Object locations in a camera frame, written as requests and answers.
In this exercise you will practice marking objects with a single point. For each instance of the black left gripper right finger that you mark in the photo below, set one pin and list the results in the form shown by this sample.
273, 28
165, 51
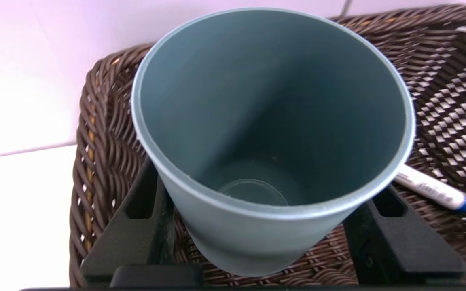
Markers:
403, 242

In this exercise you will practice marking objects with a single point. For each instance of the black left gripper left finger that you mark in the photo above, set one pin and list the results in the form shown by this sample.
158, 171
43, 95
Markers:
136, 242

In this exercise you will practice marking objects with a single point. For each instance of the white marker blue cap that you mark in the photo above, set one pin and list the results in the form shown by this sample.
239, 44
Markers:
431, 189

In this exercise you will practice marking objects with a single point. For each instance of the blue-grey plastic cup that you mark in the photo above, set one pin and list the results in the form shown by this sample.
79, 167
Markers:
257, 101

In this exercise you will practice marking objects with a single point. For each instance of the dark brown wicker basket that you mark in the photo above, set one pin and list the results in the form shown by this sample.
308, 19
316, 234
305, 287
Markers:
439, 101

